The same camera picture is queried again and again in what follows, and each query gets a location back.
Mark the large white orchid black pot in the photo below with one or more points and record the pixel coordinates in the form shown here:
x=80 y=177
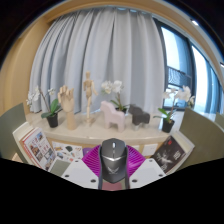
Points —
x=167 y=126

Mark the green partition panel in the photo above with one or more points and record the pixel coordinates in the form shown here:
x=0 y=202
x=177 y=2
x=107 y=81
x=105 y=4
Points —
x=11 y=133
x=203 y=136

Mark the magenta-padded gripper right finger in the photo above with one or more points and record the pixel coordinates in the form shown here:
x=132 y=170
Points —
x=146 y=173

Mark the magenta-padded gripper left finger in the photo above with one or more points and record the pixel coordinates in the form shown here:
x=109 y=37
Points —
x=80 y=173

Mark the red-edged photo magazine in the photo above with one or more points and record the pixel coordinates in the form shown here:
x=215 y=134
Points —
x=40 y=150

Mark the grey curtain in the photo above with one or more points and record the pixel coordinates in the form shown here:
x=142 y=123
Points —
x=100 y=50

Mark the wooden artist mannequin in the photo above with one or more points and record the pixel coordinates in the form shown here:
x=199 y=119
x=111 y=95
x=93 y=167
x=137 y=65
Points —
x=89 y=90

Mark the dark-framed window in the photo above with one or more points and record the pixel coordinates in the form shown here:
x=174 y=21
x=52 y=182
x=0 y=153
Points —
x=180 y=66

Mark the small white orchid black pot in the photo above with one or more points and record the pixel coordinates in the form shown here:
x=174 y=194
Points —
x=52 y=120

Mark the grey computer mouse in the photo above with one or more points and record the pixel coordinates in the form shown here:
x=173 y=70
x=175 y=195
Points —
x=113 y=160

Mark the dark grey horse figurine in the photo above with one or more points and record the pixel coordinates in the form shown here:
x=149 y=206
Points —
x=139 y=116

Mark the wooden hand model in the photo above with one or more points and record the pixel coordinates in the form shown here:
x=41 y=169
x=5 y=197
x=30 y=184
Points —
x=68 y=106

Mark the white orchid plant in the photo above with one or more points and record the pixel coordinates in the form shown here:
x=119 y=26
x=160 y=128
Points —
x=115 y=87

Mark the white books stack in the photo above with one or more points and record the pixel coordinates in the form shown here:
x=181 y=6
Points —
x=186 y=143

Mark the white book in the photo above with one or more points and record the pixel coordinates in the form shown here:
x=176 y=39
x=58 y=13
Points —
x=20 y=133

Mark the black hardcover book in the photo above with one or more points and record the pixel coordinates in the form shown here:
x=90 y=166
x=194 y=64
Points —
x=168 y=155

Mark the small white sticker sheet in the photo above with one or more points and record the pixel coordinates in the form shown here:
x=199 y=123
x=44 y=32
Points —
x=68 y=151

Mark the pink horse figurine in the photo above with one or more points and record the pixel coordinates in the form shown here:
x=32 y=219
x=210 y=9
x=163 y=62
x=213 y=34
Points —
x=113 y=116

